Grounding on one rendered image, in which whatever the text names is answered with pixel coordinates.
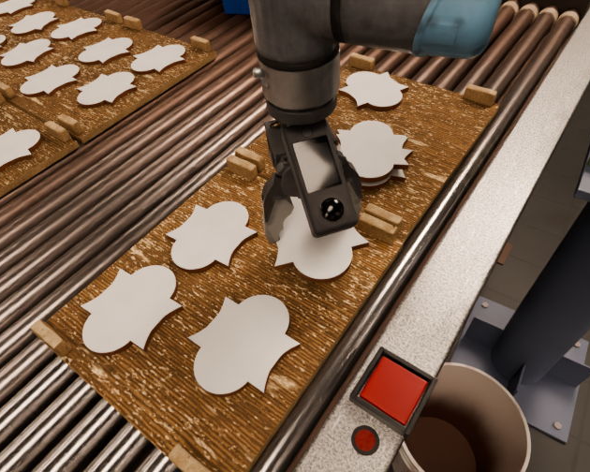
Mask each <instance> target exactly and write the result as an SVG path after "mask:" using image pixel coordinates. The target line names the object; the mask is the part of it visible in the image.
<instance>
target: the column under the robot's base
mask: <svg viewBox="0 0 590 472"><path fill-rule="evenodd" d="M589 158H590V145H589V148H588V151H587V154H586V157H585V160H584V163H583V168H582V172H581V175H580V178H579V181H578V183H577V187H576V190H575V193H574V197H575V198H578V199H584V200H587V201H588V202H587V203H586V205H585V206H584V208H583V210H582V211H581V213H580V214H579V216H578V217H577V219H576V220H575V222H574V223H573V225H572V226H571V228H570V229H569V231H568V233H567V235H566V236H565V238H564V239H563V241H562V242H561V243H560V244H559V246H558V247H557V249H556V250H555V252H554V253H553V255H552V257H551V258H550V260H549V261H548V263H547V264H546V266H545V267H544V269H543V270H542V272H541V273H540V275H539V276H538V279H537V280H536V282H535V283H534V285H533V286H532V287H531V288H530V290H529V291H528V293H527V294H526V296H525V297H524V299H523V301H522V302H521V304H520V305H519V307H518V308H517V310H516V311H515V310H512V309H510V308H508V307H506V306H504V305H501V304H499V303H497V302H493V301H491V300H488V299H486V298H483V297H481V296H479V297H478V299H477V301H476V303H475V305H474V307H473V309H472V311H471V313H470V315H469V318H468V320H467V322H466V324H465V328H464V330H463V332H462V335H461V337H460V340H459V342H458V344H457V347H456V348H455V351H454V353H453V355H452V358H451V360H450V362H455V363H460V364H465V365H468V366H472V367H474V368H477V369H479V370H481V371H482V372H484V373H486V374H488V375H489V376H491V377H493V378H494V379H495V380H497V381H498V382H499V383H500V384H501V385H503V386H504V387H505V388H506V389H507V390H508V392H509V393H510V394H511V395H512V396H513V398H514V399H515V401H516V402H517V403H518V405H519V407H520V408H521V410H522V412H523V413H524V417H525V419H526V422H527V424H528V425H530V426H532V427H534V428H536V429H538V430H540V431H541V432H543V433H545V434H547V435H549V436H551V437H553V438H555V439H557V440H559V441H561V442H563V443H565V444H566V443H567V442H568V434H569V430H570V425H571V421H572V417H573V412H574V408H575V404H576V400H577V395H578V390H579V387H580V384H581V383H582V382H584V381H585V380H586V379H587V378H588V377H590V366H588V365H586V364H584V361H585V357H586V352H587V348H588V344H589V342H588V341H586V340H583V339H582V337H583V336H584V335H585V334H586V333H587V332H588V331H589V330H590V166H588V165H586V163H587V161H588V159H589Z"/></svg>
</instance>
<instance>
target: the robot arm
mask: <svg viewBox="0 0 590 472"><path fill-rule="evenodd" d="M501 2H502V0H248V4H249V9H250V16H251V22H252V27H253V34H254V40H255V45H256V51H257V56H258V63H259V65H260V66H259V67H254V68H253V76H254V78H255V79H261V86H262V92H263V94H264V96H265V100H266V107H267V111H268V113H269V114H270V115H271V116H272V118H273V119H275V120H271V121H267V122H264V125H265V131H266V137H267V142H268V148H269V155H270V158H271V160H272V163H273V167H274V168H275V171H276V172H273V174H272V178H271V179H269V180H268V181H267V182H266V183H265V184H264V186H263V189H262V194H261V200H262V208H263V227H264V232H265V235H266V238H267V240H268V242H269V243H270V244H272V243H276V242H278V241H279V240H280V238H279V233H280V232H281V230H282V229H283V228H284V227H283V224H284V221H285V219H286V218H287V217H288V216H289V215H290V214H291V213H292V211H293V209H294V206H293V203H292V201H291V198H290V197H298V199H301V201H302V206H303V208H304V212H305V215H306V218H307V221H308V225H309V228H310V230H311V233H312V235H313V237H315V238H320V237H323V236H327V235H330V234H333V233H336V232H339V231H342V230H346V229H351V228H353V227H354V226H356V225H357V224H358V221H359V219H358V218H359V215H360V211H361V178H360V176H359V174H358V172H357V171H356V169H355V167H354V166H353V164H352V163H351V162H349V161H347V158H346V157H345V156H344V155H343V153H342V152H340V151H338V150H337V148H336V145H338V140H337V138H336V137H335V135H334V133H333V131H332V128H331V126H330V124H329V122H328V120H327V117H328V116H329V115H331V114H332V113H333V111H334V110H335V108H336V105H337V93H338V89H339V86H340V43H346V44H350V45H356V46H363V47H368V48H375V49H381V50H387V51H394V52H405V53H411V54H413V55H414V56H416V57H424V56H426V55H429V56H438V57H448V58H458V59H472V58H474V57H477V56H478V55H480V54H481V53H482V52H483V51H484V50H485V49H486V47H487V46H488V43H489V41H490V38H491V35H492V32H493V29H494V24H495V21H496V17H497V14H498V11H499V9H500V5H501ZM275 124H277V125H275ZM272 125H273V126H272Z"/></svg>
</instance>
